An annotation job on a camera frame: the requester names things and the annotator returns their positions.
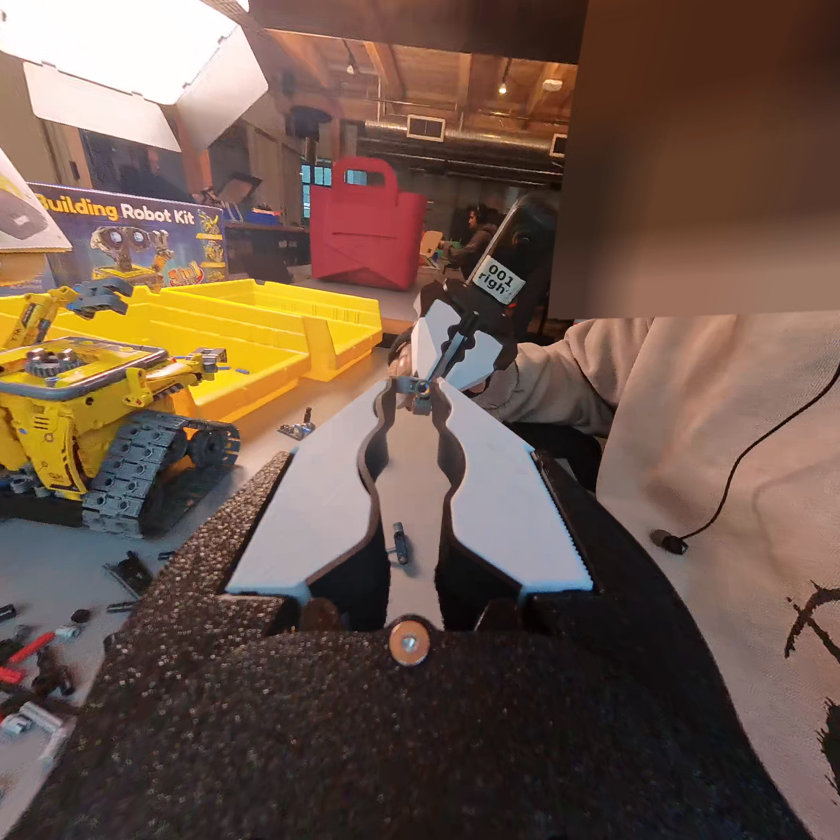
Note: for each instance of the yellow tracked toy robot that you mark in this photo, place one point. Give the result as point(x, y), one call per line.
point(92, 420)

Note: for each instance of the instruction booklet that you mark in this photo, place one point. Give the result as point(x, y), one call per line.
point(26, 210)

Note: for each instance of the blue toy set box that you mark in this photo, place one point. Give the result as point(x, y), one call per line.
point(131, 217)

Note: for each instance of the person's beige jacket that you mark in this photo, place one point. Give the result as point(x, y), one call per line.
point(735, 630)

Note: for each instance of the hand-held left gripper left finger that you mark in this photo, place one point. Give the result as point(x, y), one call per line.
point(309, 525)

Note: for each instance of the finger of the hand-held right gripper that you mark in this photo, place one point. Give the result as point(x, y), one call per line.
point(433, 348)
point(479, 365)

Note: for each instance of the grey axle assembly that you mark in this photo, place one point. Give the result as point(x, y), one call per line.
point(299, 427)

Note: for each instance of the black long axle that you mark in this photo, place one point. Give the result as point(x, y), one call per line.
point(129, 574)

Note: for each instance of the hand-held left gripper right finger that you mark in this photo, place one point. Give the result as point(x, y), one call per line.
point(512, 525)

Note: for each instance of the yellow parts tray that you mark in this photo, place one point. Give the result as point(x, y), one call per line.
point(315, 322)
point(250, 355)

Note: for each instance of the softbox light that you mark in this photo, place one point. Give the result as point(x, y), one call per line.
point(118, 46)

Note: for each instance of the person's right forearm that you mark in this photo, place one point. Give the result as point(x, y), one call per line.
point(565, 374)

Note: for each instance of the pile of small pins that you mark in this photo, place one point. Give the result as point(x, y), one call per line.
point(33, 670)

